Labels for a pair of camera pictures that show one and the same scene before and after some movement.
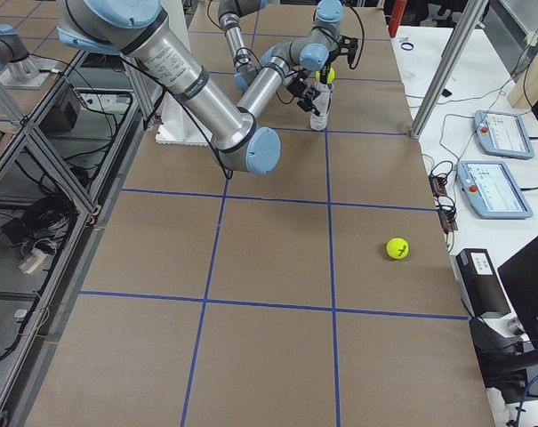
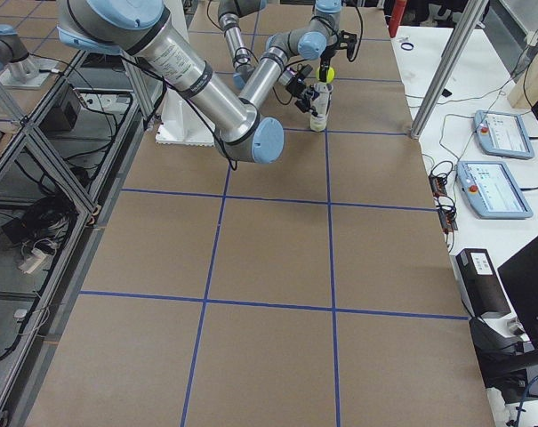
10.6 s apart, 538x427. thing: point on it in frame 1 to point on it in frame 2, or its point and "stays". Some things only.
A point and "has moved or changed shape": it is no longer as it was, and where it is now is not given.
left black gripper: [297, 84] stays
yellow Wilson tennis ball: [330, 77] to [317, 123]
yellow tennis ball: [397, 248] has moved or changed shape
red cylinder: [397, 15] stays
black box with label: [479, 283] stays
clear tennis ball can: [321, 100] stays
